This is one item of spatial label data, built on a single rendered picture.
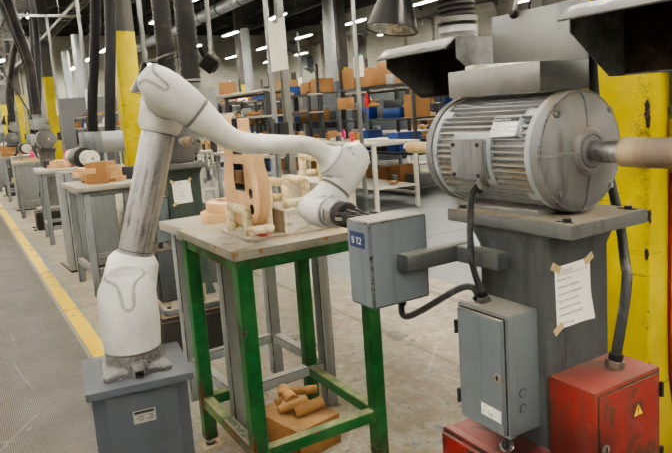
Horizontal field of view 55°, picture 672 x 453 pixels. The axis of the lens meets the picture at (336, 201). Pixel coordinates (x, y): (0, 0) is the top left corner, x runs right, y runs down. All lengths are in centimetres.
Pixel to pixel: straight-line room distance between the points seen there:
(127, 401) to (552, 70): 132
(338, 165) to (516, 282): 73
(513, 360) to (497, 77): 60
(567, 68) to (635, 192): 105
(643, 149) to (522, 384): 54
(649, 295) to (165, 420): 163
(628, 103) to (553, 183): 110
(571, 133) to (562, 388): 52
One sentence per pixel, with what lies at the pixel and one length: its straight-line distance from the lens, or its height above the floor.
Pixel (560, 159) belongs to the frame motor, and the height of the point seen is 124.
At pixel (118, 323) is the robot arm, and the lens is 183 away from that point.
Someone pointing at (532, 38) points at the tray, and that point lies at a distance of 160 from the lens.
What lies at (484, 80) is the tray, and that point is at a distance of 149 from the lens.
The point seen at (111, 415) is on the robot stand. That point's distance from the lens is 186.
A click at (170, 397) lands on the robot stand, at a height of 64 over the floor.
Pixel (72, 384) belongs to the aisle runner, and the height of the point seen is 0.
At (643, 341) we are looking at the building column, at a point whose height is 49.
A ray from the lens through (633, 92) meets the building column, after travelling 241.
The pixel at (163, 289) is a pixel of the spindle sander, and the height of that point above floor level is 39.
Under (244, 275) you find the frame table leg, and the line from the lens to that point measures 217.
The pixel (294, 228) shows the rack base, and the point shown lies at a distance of 236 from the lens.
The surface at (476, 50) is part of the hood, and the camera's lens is 170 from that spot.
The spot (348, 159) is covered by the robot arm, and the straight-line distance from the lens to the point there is 196.
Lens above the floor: 137
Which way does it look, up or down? 8 degrees down
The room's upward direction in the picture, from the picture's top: 4 degrees counter-clockwise
